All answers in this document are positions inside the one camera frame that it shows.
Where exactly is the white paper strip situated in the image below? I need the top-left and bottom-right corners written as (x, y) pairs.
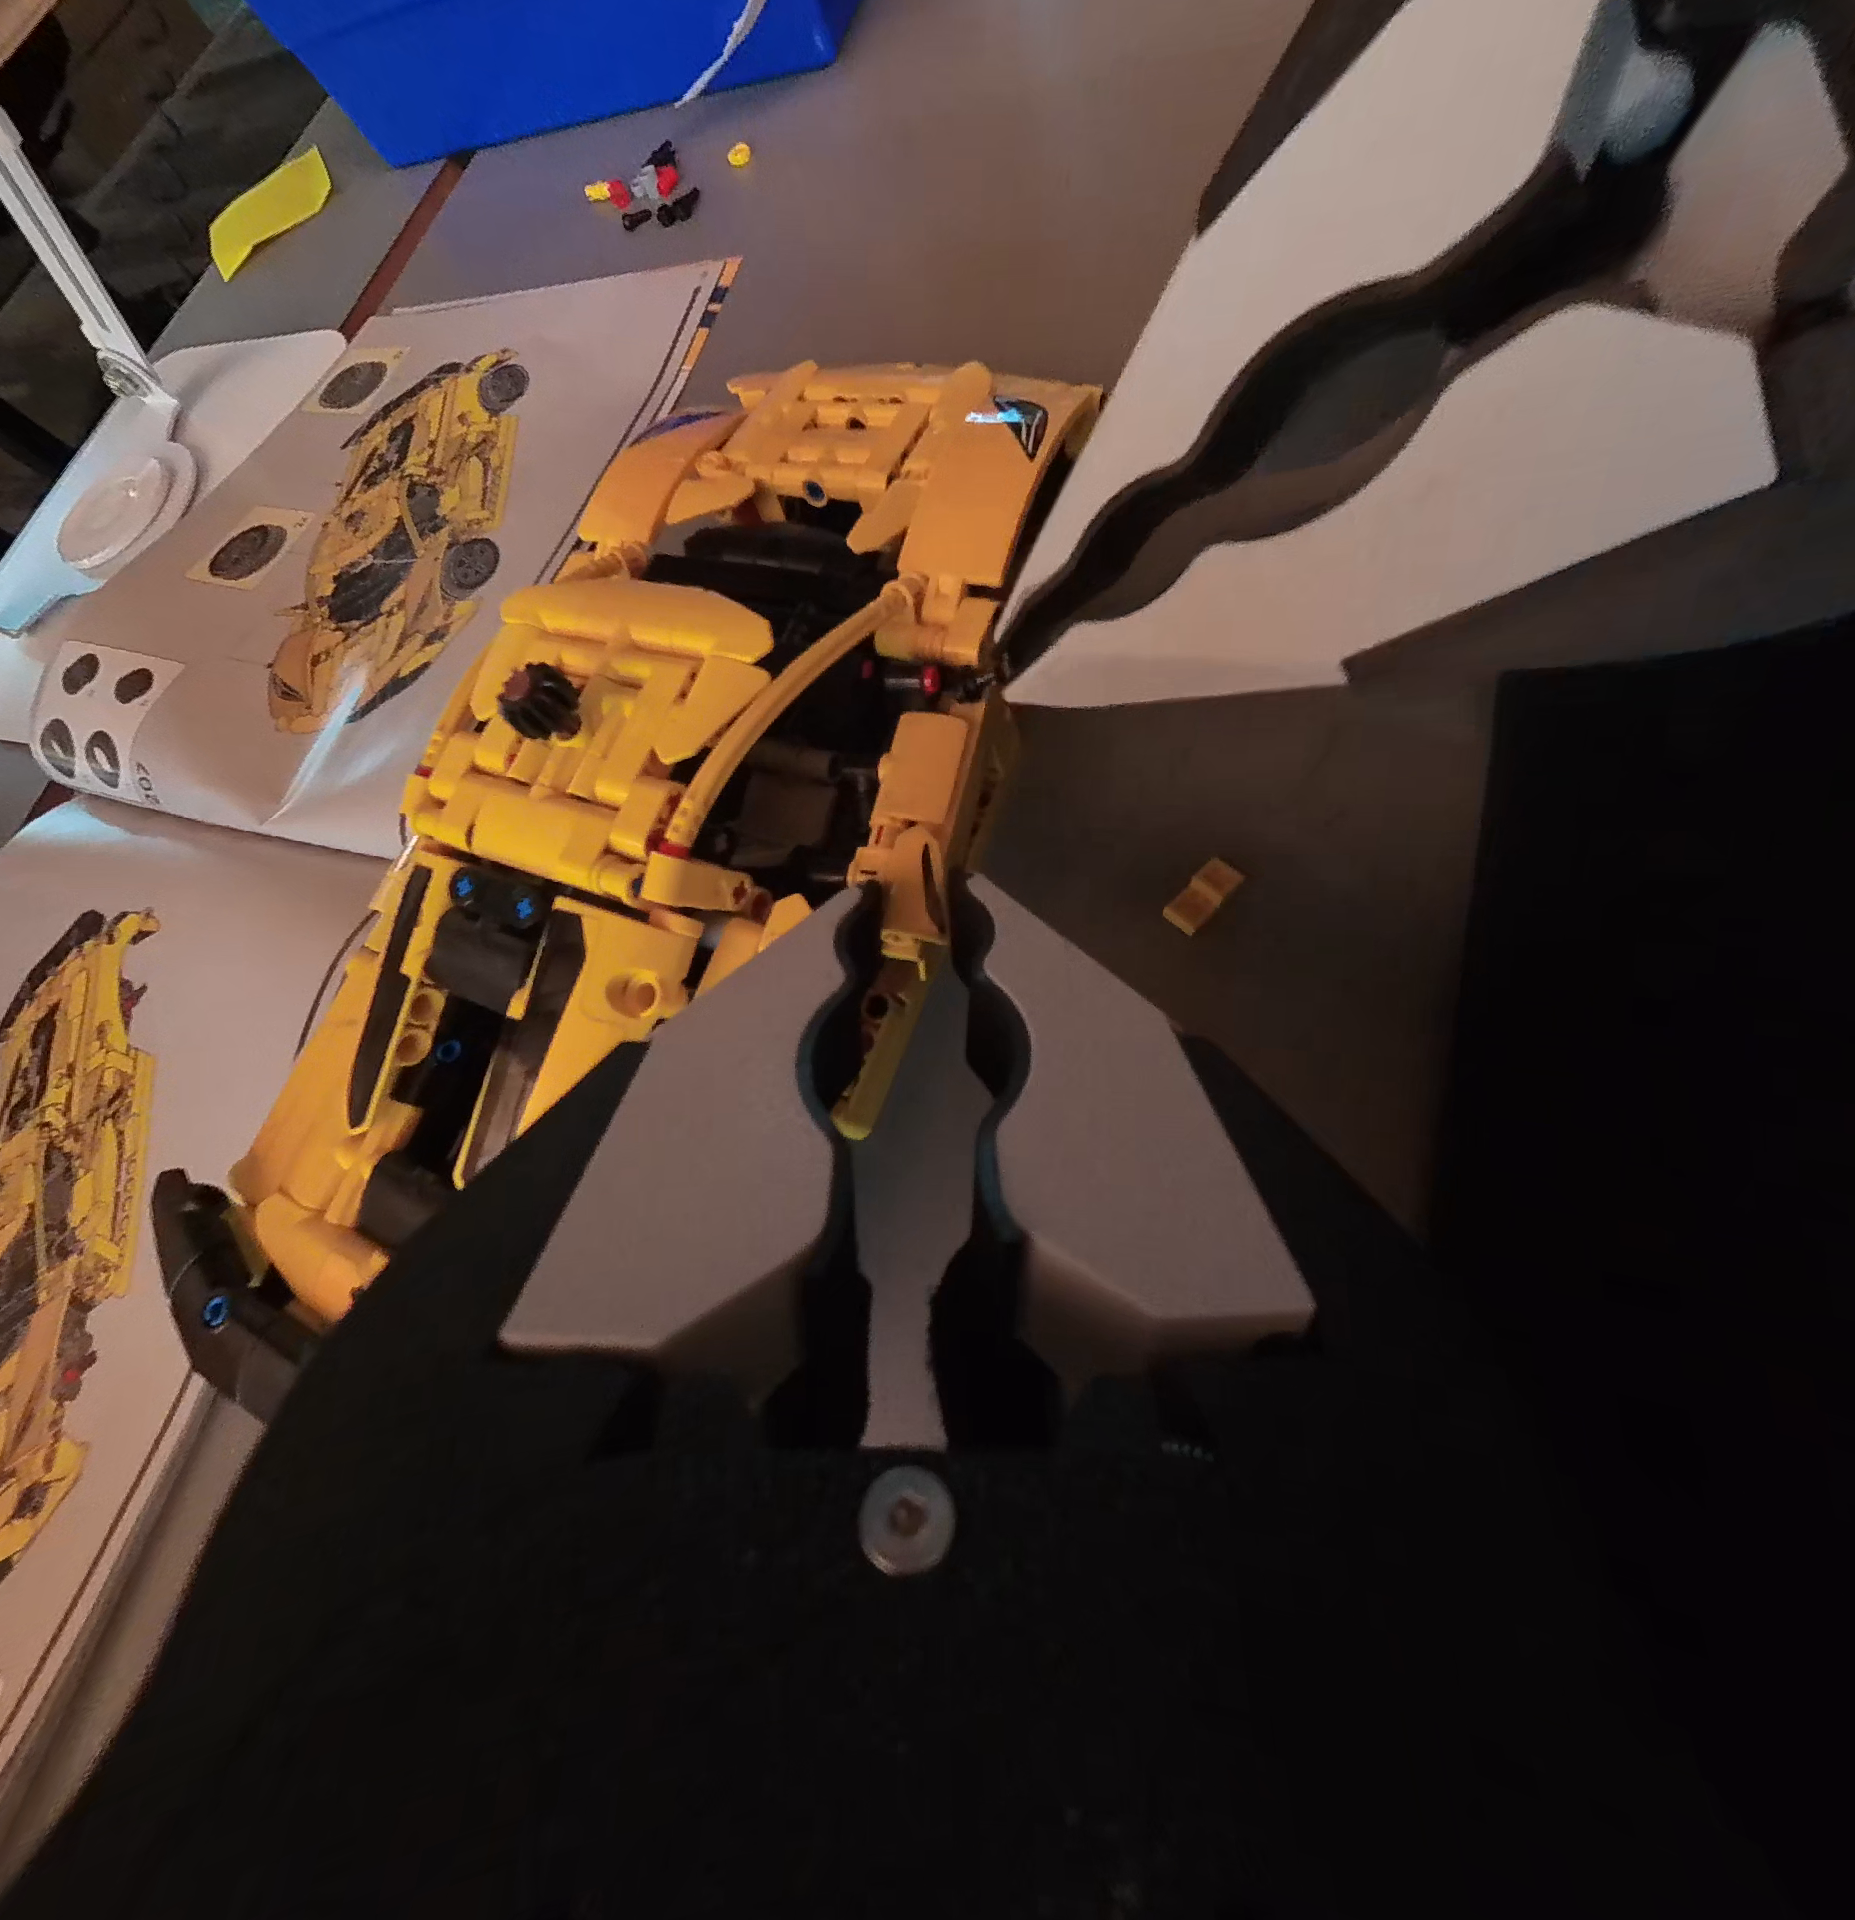
top-left (671, 0), bottom-right (773, 107)

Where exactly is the yellow toy brick car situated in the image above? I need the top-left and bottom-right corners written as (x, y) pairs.
top-left (150, 360), bottom-right (1109, 1404)

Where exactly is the grey desk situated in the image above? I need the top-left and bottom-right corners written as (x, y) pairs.
top-left (0, 0), bottom-right (1855, 1861)

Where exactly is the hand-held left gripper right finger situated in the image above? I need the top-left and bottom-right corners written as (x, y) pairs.
top-left (931, 877), bottom-right (1315, 1450)

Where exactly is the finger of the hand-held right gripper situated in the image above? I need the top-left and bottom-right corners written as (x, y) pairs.
top-left (999, 18), bottom-right (1853, 709)
top-left (1001, 0), bottom-right (1607, 639)

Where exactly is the open instruction booklet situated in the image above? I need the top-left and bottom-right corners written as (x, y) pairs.
top-left (0, 257), bottom-right (743, 1802)

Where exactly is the blue plastic bin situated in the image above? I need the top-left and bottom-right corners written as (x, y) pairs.
top-left (250, 0), bottom-right (869, 170)

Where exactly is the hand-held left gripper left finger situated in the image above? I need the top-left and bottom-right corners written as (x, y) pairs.
top-left (500, 884), bottom-right (871, 1450)

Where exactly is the yellow paper strip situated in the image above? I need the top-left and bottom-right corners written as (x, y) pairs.
top-left (210, 143), bottom-right (336, 284)

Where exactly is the small printed leaflet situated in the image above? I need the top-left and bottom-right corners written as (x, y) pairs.
top-left (649, 254), bottom-right (745, 414)

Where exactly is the pile of small bricks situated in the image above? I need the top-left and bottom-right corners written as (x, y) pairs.
top-left (586, 137), bottom-right (705, 236)

